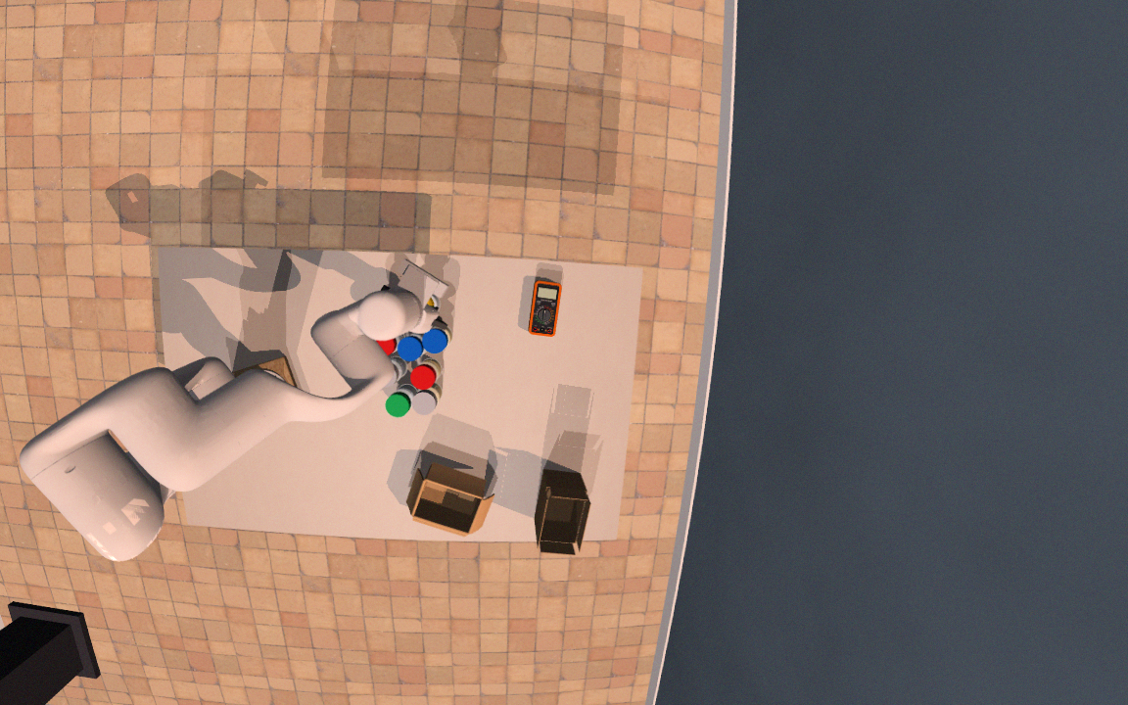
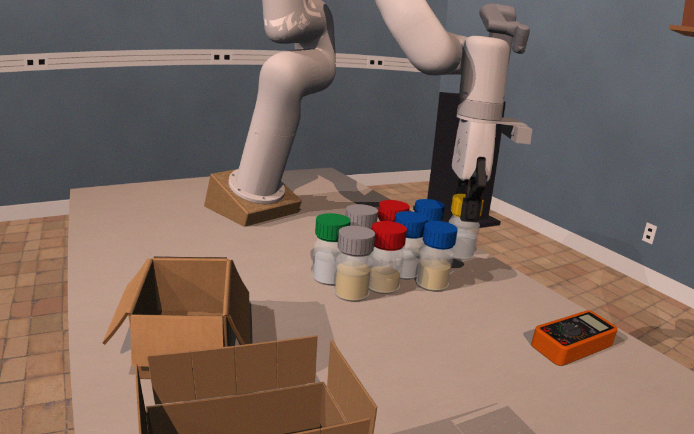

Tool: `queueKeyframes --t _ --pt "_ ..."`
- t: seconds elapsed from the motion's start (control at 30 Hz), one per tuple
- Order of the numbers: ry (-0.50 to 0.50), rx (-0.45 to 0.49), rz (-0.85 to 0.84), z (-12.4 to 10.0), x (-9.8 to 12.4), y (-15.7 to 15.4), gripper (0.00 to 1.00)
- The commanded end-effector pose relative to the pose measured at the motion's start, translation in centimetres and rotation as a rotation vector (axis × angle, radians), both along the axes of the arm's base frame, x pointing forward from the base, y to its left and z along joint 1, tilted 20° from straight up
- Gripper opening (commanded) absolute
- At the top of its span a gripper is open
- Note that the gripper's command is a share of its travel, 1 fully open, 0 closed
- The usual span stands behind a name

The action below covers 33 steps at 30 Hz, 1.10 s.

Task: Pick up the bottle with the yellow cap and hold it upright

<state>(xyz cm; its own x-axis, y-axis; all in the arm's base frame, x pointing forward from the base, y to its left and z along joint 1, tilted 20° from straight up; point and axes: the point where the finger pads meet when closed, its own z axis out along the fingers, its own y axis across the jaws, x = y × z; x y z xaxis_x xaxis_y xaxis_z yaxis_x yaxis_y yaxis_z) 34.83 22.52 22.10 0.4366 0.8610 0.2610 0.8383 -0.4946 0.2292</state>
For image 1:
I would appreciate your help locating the green-capped bottle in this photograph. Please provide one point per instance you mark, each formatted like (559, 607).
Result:
(400, 401)

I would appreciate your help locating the glass bottle with grey cap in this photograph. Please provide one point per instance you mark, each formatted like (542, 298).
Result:
(425, 401)

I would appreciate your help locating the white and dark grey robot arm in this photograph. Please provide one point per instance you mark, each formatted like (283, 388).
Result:
(183, 441)

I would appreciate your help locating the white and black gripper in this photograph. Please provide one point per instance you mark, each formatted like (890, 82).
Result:
(428, 316)

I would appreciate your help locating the glass bottle with blue cap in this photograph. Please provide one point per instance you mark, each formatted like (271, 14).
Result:
(436, 340)

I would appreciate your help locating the orange digital multimeter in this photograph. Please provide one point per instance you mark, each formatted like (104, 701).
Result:
(545, 306)

